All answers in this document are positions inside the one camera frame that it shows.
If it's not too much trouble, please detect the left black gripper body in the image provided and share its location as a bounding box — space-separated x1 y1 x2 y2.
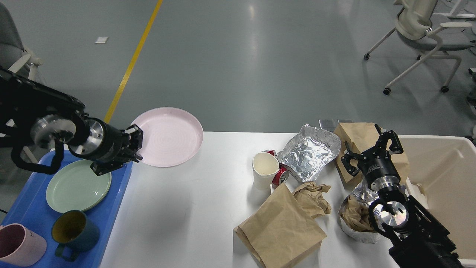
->
69 118 128 162

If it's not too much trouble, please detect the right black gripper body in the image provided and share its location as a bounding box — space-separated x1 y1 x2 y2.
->
360 147 401 192

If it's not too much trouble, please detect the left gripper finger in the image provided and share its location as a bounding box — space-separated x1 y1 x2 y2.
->
124 124 144 159
90 156 143 176

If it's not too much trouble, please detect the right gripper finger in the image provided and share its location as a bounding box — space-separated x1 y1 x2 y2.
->
374 124 403 155
341 142 364 177

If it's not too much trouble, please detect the pink plate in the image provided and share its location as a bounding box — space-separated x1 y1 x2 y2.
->
132 107 204 168

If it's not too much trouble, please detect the dark green mug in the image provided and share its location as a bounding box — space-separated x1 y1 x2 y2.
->
51 210 100 262

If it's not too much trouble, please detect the pink mug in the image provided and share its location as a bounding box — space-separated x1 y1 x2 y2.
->
0 223 47 267

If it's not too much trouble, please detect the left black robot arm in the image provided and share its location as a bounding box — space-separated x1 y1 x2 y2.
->
0 68 144 175

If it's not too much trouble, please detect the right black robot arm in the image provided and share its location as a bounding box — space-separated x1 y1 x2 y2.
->
340 124 462 268

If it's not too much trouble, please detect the brown paper bag back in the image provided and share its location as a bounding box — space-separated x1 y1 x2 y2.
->
334 122 410 187

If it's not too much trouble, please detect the green plate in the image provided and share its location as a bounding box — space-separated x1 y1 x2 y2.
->
45 160 112 213

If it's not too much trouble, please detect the crumpled aluminium foil sheet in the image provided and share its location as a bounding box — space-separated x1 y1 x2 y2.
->
277 124 341 183

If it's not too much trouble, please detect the beige plastic bin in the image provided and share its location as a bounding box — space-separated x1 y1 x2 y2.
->
400 135 476 268

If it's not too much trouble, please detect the foil bowl with paper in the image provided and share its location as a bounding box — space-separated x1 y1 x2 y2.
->
338 181 408 244

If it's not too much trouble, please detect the crumpled brown paper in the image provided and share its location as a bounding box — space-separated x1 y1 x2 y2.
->
292 182 332 219

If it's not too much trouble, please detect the crushed red soda can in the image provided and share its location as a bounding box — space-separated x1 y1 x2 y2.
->
262 150 290 186

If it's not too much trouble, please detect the white paper cup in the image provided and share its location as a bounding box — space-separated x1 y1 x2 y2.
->
252 151 280 191

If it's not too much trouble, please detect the large brown paper bag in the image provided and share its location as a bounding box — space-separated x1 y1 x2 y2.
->
234 185 327 268

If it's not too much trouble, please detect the grey office chair left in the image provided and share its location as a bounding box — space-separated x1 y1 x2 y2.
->
0 3 43 83

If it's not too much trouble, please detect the white office chair right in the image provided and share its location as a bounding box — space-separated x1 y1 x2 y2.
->
363 0 475 95

